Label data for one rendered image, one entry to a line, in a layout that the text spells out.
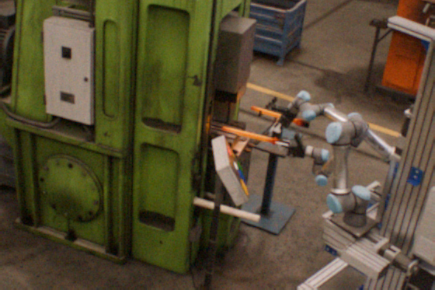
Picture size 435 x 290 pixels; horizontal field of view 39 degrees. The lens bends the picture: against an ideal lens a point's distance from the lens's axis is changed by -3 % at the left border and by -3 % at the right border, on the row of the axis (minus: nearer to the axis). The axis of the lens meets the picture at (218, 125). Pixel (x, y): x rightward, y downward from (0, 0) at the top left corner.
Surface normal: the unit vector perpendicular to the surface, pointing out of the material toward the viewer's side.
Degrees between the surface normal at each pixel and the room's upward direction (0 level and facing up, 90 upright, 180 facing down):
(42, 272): 0
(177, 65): 89
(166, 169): 90
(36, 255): 0
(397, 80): 86
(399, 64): 90
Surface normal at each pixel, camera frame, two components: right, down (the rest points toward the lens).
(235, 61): -0.34, 0.43
